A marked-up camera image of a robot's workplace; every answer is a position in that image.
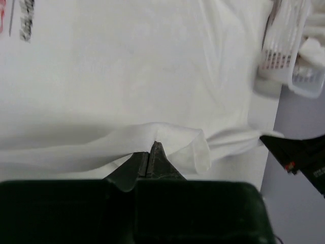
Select white t-shirt with red-black print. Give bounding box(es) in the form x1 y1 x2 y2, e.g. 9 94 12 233
1 1 273 179

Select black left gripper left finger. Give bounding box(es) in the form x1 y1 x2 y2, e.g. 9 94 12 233
1 152 149 243

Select crumpled white t-shirt in basket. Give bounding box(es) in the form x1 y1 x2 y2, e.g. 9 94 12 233
294 1 324 78

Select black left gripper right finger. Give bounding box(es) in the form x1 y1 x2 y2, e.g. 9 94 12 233
134 142 276 243

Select white perforated plastic basket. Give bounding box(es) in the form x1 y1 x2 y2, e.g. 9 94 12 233
258 1 324 98

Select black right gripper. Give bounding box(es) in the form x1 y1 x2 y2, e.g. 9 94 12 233
260 135 324 197

